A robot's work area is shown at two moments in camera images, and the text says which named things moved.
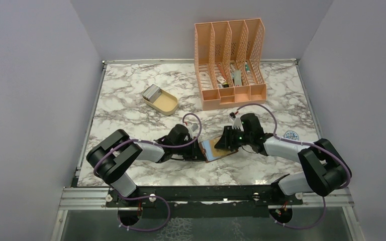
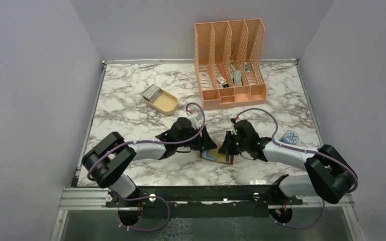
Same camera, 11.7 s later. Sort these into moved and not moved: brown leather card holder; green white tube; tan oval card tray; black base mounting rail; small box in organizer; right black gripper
Moved: brown leather card holder; right black gripper
Not moved: small box in organizer; green white tube; black base mounting rail; tan oval card tray
